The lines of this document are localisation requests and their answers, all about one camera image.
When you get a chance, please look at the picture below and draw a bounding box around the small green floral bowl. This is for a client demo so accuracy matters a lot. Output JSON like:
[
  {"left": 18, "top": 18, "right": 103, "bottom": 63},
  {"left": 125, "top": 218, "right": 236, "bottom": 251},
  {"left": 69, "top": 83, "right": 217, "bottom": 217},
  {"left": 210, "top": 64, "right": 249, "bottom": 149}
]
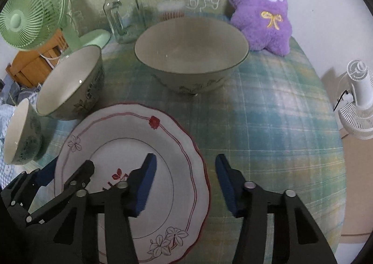
[{"left": 3, "top": 98, "right": 43, "bottom": 165}]

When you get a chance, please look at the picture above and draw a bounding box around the white fan cable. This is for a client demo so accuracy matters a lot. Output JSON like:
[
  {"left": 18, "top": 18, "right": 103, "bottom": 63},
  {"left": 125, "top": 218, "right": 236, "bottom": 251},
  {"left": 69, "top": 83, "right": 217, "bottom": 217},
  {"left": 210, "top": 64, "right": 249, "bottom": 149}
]
[{"left": 39, "top": 53, "right": 65, "bottom": 62}]

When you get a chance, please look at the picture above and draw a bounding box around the cotton swab container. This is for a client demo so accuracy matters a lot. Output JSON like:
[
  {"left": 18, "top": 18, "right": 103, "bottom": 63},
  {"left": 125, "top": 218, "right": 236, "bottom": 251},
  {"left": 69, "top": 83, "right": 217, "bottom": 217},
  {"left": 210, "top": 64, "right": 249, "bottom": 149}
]
[{"left": 157, "top": 0, "right": 185, "bottom": 22}]

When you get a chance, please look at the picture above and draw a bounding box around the medium green floral bowl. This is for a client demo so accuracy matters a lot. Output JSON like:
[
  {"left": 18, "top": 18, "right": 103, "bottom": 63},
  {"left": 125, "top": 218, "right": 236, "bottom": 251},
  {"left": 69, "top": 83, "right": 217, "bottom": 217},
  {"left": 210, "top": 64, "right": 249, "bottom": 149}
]
[{"left": 35, "top": 45, "right": 105, "bottom": 121}]

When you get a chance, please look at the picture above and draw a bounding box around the green desk fan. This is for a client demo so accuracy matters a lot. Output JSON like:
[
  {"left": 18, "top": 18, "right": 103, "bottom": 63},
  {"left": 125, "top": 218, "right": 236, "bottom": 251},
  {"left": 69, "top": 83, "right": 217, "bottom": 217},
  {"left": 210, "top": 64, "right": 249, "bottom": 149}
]
[{"left": 0, "top": 0, "right": 112, "bottom": 58}]

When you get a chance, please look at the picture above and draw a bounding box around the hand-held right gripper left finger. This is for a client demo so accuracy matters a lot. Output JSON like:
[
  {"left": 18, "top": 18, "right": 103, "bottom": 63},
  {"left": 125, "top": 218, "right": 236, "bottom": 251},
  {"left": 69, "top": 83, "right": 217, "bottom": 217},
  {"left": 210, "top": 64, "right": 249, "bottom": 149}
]
[{"left": 54, "top": 153, "right": 158, "bottom": 264}]

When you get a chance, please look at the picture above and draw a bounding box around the blue checked blanket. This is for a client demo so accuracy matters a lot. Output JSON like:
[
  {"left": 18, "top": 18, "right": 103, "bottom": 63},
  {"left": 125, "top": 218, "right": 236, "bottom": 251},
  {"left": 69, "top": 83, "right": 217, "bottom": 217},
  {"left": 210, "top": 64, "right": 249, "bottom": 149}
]
[{"left": 0, "top": 78, "right": 44, "bottom": 192}]

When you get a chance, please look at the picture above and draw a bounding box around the black cable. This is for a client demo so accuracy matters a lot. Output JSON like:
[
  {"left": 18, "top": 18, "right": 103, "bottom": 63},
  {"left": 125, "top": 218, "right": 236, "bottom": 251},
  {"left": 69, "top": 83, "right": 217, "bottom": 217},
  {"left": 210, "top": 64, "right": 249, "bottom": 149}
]
[{"left": 333, "top": 89, "right": 352, "bottom": 111}]

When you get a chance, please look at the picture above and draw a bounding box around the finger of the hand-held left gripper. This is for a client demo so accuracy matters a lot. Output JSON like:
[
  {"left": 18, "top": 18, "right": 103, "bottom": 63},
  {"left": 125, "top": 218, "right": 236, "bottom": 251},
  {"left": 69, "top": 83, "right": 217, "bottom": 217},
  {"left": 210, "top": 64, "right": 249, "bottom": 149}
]
[
  {"left": 0, "top": 156, "right": 60, "bottom": 215},
  {"left": 26, "top": 161, "right": 95, "bottom": 225}
]

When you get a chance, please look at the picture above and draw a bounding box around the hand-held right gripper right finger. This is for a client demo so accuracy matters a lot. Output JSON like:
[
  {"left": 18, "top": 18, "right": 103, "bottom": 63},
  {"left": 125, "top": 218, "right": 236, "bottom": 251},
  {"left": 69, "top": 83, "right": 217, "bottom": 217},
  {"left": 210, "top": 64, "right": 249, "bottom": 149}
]
[{"left": 215, "top": 154, "right": 338, "bottom": 264}]

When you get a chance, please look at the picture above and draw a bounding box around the purple plush toy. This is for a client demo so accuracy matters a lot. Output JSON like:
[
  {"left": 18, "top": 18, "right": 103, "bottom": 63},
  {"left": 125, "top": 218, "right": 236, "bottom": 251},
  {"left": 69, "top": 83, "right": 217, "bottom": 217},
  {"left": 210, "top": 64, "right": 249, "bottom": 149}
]
[{"left": 226, "top": 0, "right": 293, "bottom": 56}]

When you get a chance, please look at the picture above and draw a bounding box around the large green floral bowl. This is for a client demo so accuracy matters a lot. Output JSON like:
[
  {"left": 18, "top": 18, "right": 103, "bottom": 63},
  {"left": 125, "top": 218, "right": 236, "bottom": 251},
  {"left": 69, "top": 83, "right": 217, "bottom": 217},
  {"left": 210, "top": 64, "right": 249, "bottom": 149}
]
[{"left": 134, "top": 16, "right": 249, "bottom": 95}]

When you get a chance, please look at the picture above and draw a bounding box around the green plaid tablecloth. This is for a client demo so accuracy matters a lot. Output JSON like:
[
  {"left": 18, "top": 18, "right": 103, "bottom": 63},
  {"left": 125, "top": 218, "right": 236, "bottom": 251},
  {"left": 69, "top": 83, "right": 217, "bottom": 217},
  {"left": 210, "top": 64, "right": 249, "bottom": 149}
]
[{"left": 29, "top": 12, "right": 346, "bottom": 264}]

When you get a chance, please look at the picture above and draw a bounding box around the white plate with red pattern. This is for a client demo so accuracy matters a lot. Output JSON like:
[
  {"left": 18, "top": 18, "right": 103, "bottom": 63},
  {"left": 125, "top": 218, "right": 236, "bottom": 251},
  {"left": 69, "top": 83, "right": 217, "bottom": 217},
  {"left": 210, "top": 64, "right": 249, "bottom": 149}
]
[{"left": 54, "top": 103, "right": 211, "bottom": 264}]

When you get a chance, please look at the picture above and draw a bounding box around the white clip fan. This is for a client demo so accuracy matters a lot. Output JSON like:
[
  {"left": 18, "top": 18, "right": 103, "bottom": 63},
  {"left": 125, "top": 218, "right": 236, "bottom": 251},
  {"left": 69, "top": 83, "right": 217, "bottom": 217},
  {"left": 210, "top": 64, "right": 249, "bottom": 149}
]
[{"left": 334, "top": 59, "right": 373, "bottom": 140}]

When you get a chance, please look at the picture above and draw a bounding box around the glass jar with black lid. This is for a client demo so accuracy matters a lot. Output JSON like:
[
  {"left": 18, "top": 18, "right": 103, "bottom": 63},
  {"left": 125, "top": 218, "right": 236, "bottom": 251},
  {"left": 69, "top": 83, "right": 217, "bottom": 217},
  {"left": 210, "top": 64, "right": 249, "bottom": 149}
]
[{"left": 101, "top": 0, "right": 146, "bottom": 45}]

